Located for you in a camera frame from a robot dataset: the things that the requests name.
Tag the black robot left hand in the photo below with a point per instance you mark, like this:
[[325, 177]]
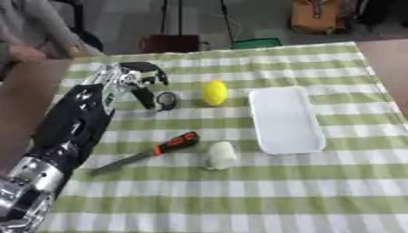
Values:
[[146, 79]]

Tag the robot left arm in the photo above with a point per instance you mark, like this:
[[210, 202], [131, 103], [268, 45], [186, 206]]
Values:
[[69, 127]]

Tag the dark red box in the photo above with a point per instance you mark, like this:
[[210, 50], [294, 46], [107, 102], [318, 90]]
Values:
[[170, 43]]

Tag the yellow toy lemon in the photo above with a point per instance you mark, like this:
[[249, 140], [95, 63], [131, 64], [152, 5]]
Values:
[[214, 92]]

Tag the black tripod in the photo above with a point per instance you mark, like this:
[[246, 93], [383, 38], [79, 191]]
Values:
[[183, 16]]

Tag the black chair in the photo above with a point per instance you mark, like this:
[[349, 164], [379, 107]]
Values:
[[82, 27]]

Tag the white toy garlic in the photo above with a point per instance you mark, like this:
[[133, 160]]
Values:
[[220, 155]]

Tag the green bag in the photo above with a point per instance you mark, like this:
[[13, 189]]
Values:
[[256, 43]]

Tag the person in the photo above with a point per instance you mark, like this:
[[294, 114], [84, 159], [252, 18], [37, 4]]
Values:
[[32, 28]]

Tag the white rectangular tray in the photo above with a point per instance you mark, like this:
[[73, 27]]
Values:
[[286, 120]]

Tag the tan bag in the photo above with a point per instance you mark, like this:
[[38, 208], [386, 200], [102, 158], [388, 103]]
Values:
[[315, 15]]

